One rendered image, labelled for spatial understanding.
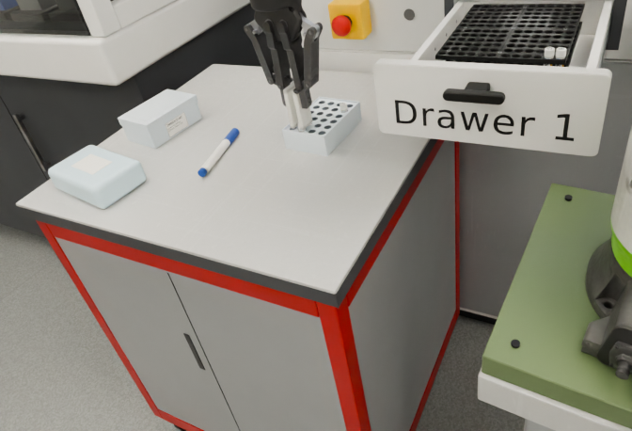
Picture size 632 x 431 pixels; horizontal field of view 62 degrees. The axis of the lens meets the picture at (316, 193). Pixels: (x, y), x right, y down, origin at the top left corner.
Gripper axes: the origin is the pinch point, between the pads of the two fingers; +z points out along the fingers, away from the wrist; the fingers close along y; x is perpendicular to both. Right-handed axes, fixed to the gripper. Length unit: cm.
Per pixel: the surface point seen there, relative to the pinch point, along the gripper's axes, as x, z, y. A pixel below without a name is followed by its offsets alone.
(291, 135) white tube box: -1.5, 4.8, -1.4
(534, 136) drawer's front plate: 0.4, 0.0, 36.5
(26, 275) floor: -9, 84, -136
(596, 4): 36, -5, 37
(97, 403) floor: -32, 84, -65
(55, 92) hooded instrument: 8, 11, -86
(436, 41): 17.9, -4.5, 16.8
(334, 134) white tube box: 1.5, 5.3, 5.2
